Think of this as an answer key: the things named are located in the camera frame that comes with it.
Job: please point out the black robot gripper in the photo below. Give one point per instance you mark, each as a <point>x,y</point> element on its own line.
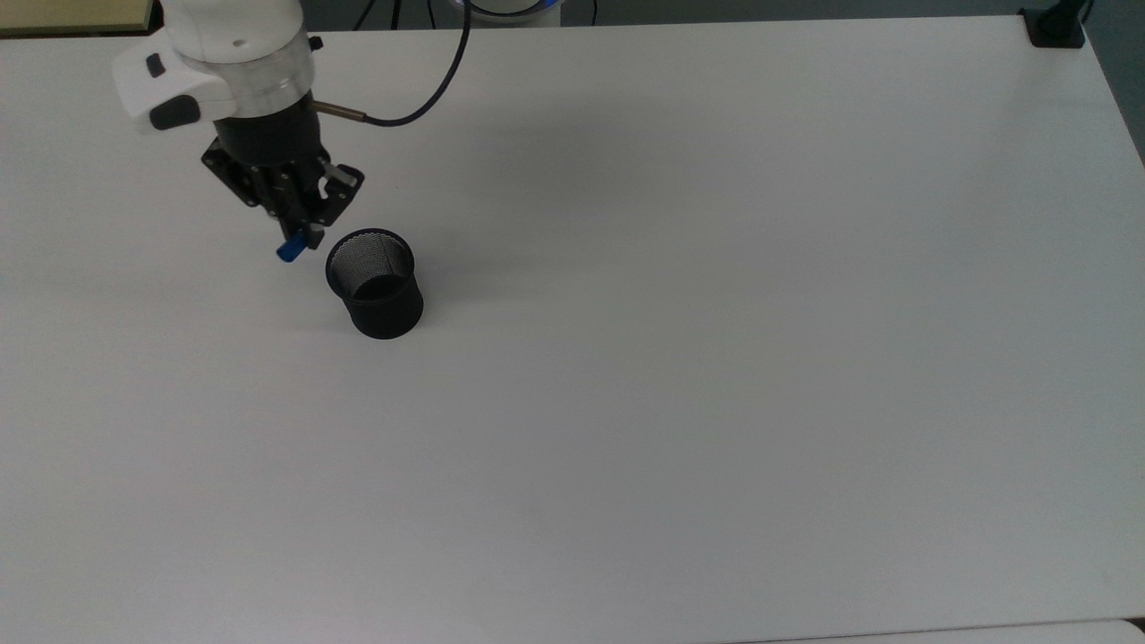
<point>268,139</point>

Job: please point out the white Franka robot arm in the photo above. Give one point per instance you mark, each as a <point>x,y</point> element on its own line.
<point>219,58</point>

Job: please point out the black mesh pen holder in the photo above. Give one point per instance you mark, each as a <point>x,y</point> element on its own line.
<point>377,291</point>

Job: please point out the yellow board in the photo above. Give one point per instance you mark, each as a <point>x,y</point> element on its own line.
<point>72,14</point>

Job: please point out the black table clamp mount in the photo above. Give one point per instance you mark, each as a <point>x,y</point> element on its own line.
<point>1055,25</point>

